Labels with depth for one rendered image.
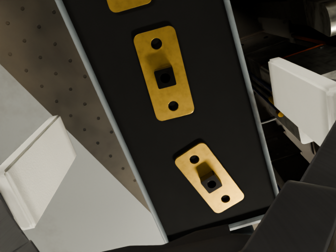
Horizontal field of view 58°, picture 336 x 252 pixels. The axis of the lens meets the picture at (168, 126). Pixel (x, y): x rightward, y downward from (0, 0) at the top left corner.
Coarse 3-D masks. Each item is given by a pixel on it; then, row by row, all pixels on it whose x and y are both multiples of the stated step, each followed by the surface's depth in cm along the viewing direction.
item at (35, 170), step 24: (48, 120) 18; (24, 144) 15; (48, 144) 16; (0, 168) 13; (24, 168) 14; (48, 168) 16; (0, 192) 13; (24, 192) 13; (48, 192) 15; (24, 216) 13
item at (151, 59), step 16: (144, 32) 27; (160, 32) 27; (144, 48) 27; (160, 48) 27; (176, 48) 27; (144, 64) 28; (160, 64) 28; (176, 64) 28; (160, 80) 27; (176, 80) 28; (160, 96) 29; (176, 96) 29; (160, 112) 29; (176, 112) 29
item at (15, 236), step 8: (0, 200) 11; (0, 208) 10; (0, 216) 10; (8, 216) 9; (0, 224) 9; (8, 224) 9; (16, 224) 9; (0, 232) 9; (8, 232) 9; (16, 232) 8; (0, 240) 8; (8, 240) 8; (16, 240) 8; (24, 240) 8; (0, 248) 8; (8, 248) 8; (16, 248) 7; (24, 248) 7; (32, 248) 7
